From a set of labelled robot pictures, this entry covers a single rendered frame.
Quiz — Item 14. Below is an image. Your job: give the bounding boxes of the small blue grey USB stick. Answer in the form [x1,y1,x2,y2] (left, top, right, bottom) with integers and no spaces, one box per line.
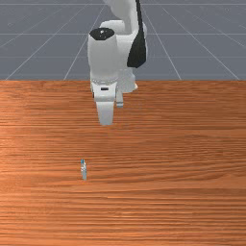
[80,159,88,182]

